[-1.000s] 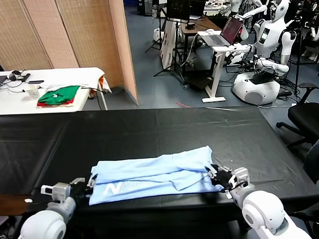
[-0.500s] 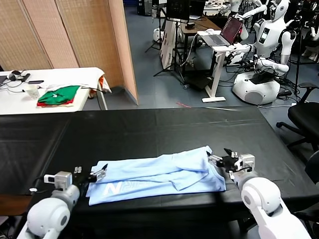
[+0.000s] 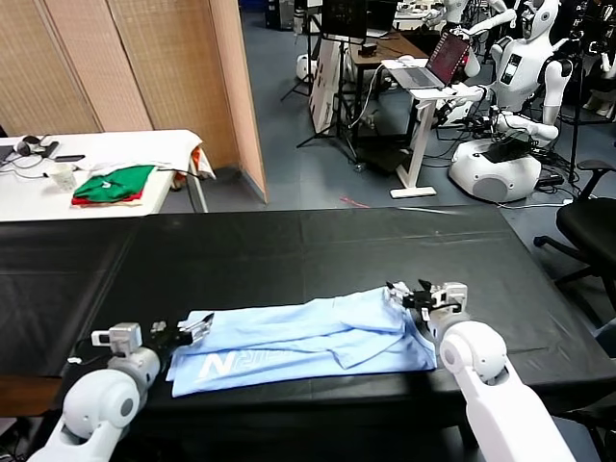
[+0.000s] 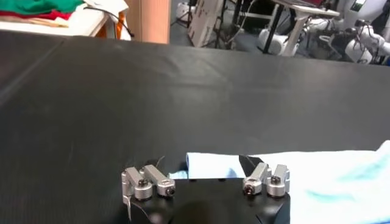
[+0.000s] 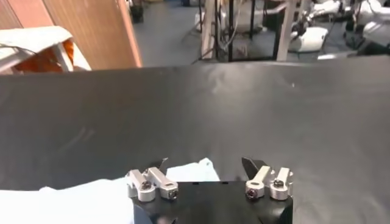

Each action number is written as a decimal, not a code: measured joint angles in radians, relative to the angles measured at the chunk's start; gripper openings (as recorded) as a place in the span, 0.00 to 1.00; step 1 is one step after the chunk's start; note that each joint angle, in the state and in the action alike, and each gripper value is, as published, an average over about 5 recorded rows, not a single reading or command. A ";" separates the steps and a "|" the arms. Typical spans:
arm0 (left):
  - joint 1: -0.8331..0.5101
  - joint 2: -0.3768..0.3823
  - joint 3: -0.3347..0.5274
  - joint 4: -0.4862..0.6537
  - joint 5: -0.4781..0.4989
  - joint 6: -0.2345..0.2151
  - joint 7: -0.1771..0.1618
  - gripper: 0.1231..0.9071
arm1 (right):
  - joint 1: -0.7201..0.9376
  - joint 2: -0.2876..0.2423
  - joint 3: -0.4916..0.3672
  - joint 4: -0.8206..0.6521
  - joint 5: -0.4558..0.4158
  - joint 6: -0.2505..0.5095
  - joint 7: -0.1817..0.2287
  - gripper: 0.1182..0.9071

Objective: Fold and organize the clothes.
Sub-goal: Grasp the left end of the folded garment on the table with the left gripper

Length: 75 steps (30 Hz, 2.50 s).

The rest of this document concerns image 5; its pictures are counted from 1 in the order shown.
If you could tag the white humanoid robot wheeled base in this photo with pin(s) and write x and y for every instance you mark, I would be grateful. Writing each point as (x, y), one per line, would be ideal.
(310, 38)

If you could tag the orange cloth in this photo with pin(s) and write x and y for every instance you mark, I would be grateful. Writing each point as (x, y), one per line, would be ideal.
(42, 62)

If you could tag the white side table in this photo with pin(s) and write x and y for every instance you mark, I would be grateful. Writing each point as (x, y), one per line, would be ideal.
(64, 58)

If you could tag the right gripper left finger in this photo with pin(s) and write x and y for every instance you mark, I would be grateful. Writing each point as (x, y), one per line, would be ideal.
(143, 185)

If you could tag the white leaning board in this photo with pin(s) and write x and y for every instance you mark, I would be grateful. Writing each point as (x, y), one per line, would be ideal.
(208, 30)

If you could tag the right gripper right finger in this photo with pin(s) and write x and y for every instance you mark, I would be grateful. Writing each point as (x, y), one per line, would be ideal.
(268, 182)

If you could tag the wooden folding partition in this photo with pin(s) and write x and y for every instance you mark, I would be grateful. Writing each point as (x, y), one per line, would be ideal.
(91, 30)

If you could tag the black table cover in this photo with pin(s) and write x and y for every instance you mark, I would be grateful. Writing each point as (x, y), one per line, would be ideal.
(195, 115)

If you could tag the light blue t-shirt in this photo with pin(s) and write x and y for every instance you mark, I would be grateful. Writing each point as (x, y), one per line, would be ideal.
(61, 204)

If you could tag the white standing desk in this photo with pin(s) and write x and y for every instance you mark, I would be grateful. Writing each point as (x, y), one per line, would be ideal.
(286, 30)

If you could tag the white orange bin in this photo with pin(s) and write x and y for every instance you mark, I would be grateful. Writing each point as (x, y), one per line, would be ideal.
(33, 38)

